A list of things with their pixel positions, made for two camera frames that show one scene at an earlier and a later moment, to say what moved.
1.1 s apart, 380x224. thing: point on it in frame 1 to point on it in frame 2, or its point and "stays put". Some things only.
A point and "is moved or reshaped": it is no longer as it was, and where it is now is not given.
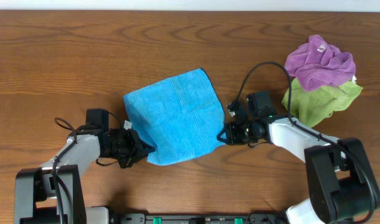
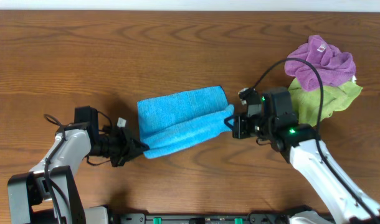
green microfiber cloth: (309, 107) stays put
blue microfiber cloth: (180, 117) is moved or reshaped
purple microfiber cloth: (318, 64) stays put
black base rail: (248, 219) stays put
